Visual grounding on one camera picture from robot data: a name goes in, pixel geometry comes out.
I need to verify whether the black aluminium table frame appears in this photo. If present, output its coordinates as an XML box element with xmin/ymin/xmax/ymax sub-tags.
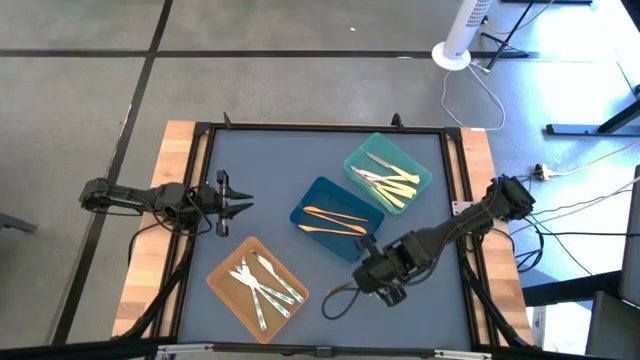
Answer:
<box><xmin>114</xmin><ymin>119</ymin><xmax>544</xmax><ymax>360</ymax></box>

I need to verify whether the orange translucent plastic bin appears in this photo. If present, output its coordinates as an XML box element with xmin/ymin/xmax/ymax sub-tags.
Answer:
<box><xmin>206</xmin><ymin>235</ymin><xmax>310</xmax><ymax>345</ymax></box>

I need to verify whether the silver metal bracket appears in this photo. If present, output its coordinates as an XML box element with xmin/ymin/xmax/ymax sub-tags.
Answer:
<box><xmin>155</xmin><ymin>343</ymin><xmax>216</xmax><ymax>360</ymax></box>
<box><xmin>433</xmin><ymin>349</ymin><xmax>494</xmax><ymax>360</ymax></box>

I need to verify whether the black floor cable bundle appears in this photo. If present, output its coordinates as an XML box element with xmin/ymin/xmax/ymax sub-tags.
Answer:
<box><xmin>497</xmin><ymin>174</ymin><xmax>640</xmax><ymax>276</ymax></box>

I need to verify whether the silver knife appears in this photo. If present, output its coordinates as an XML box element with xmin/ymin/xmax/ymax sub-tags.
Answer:
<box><xmin>228</xmin><ymin>269</ymin><xmax>292</xmax><ymax>320</ymax></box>

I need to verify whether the yellow floor cable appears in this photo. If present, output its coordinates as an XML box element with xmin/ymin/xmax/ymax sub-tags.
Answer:
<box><xmin>547</xmin><ymin>141</ymin><xmax>640</xmax><ymax>177</ymax></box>

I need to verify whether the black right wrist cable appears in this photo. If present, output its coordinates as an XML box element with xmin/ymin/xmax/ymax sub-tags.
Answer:
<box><xmin>321</xmin><ymin>286</ymin><xmax>362</xmax><ymax>321</ymax></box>

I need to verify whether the white tower fan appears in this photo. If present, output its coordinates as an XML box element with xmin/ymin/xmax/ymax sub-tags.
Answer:
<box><xmin>431</xmin><ymin>0</ymin><xmax>494</xmax><ymax>71</ymax></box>

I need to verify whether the grey furniture foot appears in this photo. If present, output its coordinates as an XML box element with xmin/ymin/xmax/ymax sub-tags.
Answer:
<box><xmin>0</xmin><ymin>212</ymin><xmax>39</xmax><ymax>235</ymax></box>

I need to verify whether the green translucent plastic bin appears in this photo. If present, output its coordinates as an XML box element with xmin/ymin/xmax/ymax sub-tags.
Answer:
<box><xmin>342</xmin><ymin>131</ymin><xmax>434</xmax><ymax>217</ymax></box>

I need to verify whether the white floor cable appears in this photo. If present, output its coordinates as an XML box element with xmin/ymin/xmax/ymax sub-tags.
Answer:
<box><xmin>569</xmin><ymin>177</ymin><xmax>640</xmax><ymax>214</ymax></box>

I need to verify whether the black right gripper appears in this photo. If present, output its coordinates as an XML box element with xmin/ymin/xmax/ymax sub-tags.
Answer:
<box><xmin>351</xmin><ymin>234</ymin><xmax>417</xmax><ymax>308</ymax></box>

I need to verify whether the black desk foot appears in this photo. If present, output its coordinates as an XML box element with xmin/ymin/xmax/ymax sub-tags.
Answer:
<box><xmin>522</xmin><ymin>271</ymin><xmax>621</xmax><ymax>307</ymax></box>
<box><xmin>544</xmin><ymin>84</ymin><xmax>640</xmax><ymax>137</ymax></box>

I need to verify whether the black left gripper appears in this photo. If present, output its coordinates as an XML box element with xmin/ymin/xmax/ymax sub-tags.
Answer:
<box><xmin>192</xmin><ymin>169</ymin><xmax>255</xmax><ymax>238</ymax></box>

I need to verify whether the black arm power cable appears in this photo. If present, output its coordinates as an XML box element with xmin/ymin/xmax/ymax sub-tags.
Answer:
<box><xmin>127</xmin><ymin>222</ymin><xmax>169</xmax><ymax>266</ymax></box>

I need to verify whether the white fan power cable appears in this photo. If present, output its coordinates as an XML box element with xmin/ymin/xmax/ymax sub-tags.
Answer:
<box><xmin>440</xmin><ymin>62</ymin><xmax>507</xmax><ymax>132</ymax></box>

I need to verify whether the grey table mat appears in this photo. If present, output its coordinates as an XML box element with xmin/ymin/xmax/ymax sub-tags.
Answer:
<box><xmin>178</xmin><ymin>128</ymin><xmax>474</xmax><ymax>351</ymax></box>

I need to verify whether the blue plastic bin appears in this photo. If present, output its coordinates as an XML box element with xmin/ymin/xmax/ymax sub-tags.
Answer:
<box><xmin>288</xmin><ymin>175</ymin><xmax>386</xmax><ymax>264</ymax></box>

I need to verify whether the dark grey furniture piece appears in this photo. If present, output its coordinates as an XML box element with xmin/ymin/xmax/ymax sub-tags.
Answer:
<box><xmin>584</xmin><ymin>164</ymin><xmax>640</xmax><ymax>360</ymax></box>

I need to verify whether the black tripod stand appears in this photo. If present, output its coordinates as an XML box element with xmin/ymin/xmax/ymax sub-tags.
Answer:
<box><xmin>479</xmin><ymin>0</ymin><xmax>539</xmax><ymax>71</ymax></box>

